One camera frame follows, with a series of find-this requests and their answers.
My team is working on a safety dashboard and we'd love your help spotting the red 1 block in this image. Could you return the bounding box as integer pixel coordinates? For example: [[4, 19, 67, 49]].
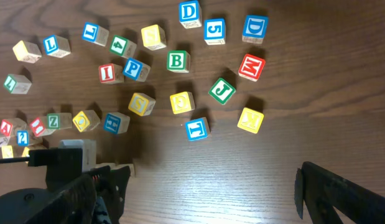
[[29, 116, 56, 137]]

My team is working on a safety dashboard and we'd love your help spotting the blue tilted L block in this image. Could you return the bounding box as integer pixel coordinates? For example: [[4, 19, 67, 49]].
[[81, 22, 109, 47]]

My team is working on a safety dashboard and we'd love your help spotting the yellow S block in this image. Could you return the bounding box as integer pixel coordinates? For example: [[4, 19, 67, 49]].
[[128, 93, 156, 116]]

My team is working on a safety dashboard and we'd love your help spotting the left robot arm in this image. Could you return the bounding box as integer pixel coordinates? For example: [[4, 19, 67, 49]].
[[0, 148, 131, 223]]

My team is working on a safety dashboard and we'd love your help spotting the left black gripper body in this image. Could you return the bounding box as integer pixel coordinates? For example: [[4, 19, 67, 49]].
[[44, 148, 131, 223]]

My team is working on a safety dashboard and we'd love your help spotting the left black cable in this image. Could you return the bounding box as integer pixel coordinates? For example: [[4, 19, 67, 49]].
[[0, 148, 61, 167]]

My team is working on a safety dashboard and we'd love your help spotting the green 4 block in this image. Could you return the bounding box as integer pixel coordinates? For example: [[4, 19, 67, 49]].
[[109, 35, 137, 58]]

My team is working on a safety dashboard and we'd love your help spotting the blue E block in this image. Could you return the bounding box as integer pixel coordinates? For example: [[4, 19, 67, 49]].
[[103, 112, 131, 134]]

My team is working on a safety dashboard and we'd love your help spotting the red I block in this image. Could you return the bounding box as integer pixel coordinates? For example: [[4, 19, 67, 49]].
[[98, 63, 124, 85]]

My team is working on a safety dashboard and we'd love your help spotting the green R block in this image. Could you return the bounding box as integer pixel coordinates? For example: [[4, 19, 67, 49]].
[[97, 162, 136, 178]]

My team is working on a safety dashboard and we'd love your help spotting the yellow block right centre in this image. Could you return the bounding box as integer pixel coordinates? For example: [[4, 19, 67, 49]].
[[170, 91, 195, 114]]

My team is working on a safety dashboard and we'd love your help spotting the red M block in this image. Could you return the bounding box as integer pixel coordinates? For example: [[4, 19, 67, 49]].
[[238, 54, 266, 82]]

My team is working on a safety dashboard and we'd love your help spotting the yellow block top centre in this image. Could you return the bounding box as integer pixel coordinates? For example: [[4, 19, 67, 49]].
[[141, 24, 167, 51]]

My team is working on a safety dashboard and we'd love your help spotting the blue T block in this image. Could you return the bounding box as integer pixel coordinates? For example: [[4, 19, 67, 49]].
[[185, 117, 210, 141]]

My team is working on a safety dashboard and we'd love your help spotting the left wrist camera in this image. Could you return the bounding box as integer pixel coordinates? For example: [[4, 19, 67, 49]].
[[58, 139, 97, 172]]

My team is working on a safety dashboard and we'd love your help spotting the plain yellow block top left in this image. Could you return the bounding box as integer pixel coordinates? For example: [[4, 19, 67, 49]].
[[12, 40, 42, 63]]

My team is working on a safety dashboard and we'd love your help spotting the green Z block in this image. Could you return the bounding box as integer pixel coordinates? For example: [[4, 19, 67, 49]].
[[47, 113, 72, 129]]

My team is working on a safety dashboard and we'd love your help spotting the blue P block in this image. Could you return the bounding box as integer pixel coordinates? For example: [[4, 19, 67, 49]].
[[123, 58, 151, 82]]

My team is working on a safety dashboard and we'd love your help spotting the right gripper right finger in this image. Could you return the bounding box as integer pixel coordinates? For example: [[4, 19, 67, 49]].
[[294, 161, 385, 223]]

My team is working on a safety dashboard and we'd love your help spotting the yellow C block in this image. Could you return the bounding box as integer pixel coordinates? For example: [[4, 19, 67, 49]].
[[1, 146, 24, 159]]

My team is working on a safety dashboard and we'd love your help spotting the blue 2 block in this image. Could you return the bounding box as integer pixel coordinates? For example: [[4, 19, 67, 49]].
[[16, 130, 43, 146]]

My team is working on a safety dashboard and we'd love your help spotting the blue d block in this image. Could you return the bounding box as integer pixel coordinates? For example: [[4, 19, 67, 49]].
[[179, 0, 202, 29], [242, 15, 268, 44]]

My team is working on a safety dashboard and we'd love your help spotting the red A block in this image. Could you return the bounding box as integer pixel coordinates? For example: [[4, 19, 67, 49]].
[[0, 118, 27, 137]]

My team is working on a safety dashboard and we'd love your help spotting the blue D block far right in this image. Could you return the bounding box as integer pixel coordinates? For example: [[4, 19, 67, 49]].
[[242, 15, 268, 44]]

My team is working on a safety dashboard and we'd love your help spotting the green B block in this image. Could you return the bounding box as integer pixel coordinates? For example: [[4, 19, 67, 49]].
[[167, 50, 190, 73]]

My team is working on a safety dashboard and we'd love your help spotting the green L block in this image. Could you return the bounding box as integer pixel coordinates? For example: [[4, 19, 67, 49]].
[[3, 74, 32, 95]]

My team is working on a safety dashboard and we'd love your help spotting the blue 5 block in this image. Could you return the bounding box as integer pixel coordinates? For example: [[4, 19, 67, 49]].
[[204, 18, 226, 45]]

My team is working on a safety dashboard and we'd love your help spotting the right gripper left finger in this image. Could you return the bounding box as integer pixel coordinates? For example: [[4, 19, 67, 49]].
[[24, 174, 96, 223]]

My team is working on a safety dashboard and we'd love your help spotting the yellow M block far right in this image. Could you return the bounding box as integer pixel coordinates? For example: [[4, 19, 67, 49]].
[[237, 107, 264, 134]]

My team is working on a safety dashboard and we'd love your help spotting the yellow block bottom left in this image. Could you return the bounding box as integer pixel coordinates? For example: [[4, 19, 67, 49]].
[[22, 144, 47, 157]]

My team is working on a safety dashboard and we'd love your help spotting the green J block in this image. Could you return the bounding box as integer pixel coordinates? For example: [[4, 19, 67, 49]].
[[208, 78, 236, 105]]

